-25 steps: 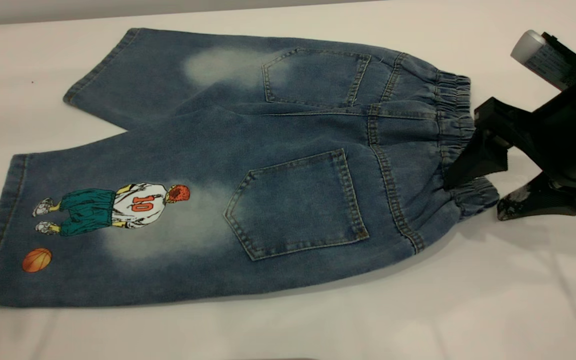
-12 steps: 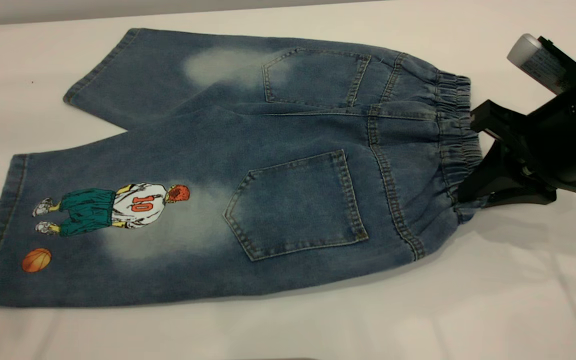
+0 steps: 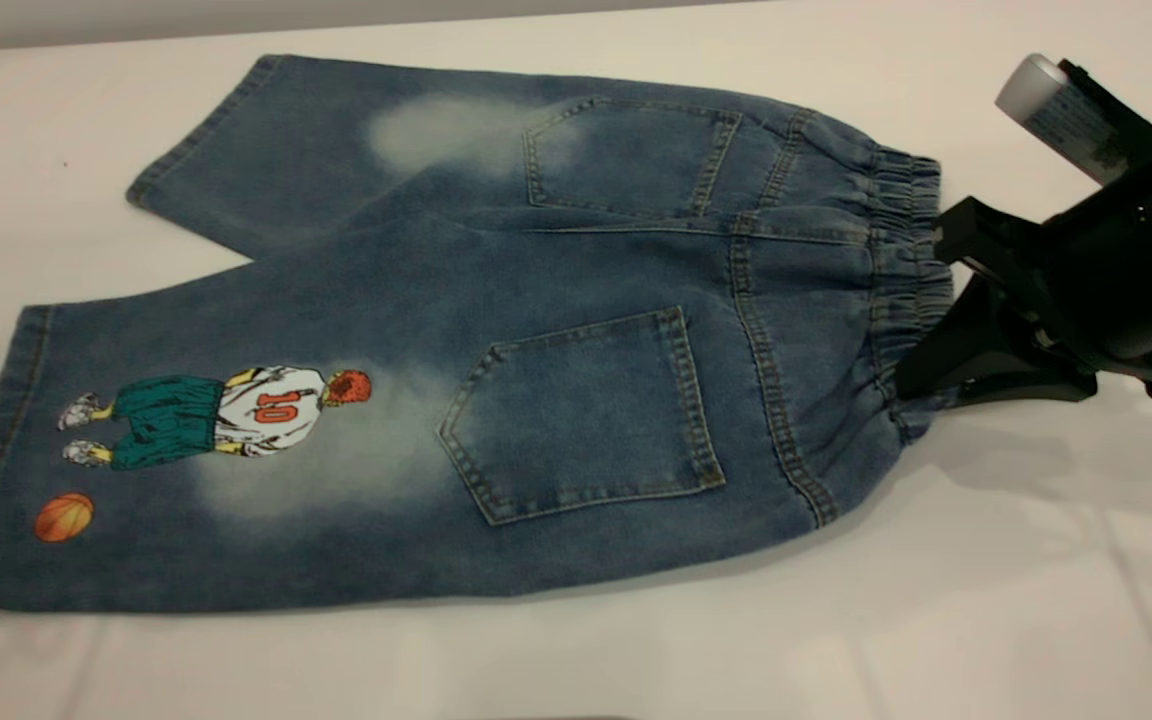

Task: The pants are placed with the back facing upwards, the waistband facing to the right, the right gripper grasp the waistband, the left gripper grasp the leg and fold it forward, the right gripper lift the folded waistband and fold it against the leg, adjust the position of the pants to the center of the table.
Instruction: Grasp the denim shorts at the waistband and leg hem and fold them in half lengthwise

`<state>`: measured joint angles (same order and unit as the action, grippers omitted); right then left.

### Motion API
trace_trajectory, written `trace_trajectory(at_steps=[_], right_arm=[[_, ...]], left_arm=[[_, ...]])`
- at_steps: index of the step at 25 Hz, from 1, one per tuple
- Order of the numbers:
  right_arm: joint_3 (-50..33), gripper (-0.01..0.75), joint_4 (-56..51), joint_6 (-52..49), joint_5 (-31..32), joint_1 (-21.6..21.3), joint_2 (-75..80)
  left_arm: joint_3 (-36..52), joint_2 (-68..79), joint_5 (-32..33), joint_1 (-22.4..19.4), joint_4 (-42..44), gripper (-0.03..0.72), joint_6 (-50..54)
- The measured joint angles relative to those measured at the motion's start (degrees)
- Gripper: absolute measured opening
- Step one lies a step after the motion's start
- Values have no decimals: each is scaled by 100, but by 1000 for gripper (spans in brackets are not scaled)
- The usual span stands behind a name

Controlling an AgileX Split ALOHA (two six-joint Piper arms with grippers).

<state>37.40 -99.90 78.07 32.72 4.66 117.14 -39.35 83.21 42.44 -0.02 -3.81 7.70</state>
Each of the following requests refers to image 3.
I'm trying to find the blue denim shorts with print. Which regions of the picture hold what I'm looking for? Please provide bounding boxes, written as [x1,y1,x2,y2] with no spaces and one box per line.
[0,53,957,613]

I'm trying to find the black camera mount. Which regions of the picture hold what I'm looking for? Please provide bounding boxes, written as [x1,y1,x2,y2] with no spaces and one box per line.
[1056,58,1152,173]

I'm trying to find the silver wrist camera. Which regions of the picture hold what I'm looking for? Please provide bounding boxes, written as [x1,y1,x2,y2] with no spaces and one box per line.
[994,53,1132,188]

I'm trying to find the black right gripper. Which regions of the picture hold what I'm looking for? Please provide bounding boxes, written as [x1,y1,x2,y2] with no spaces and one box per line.
[894,148,1152,404]

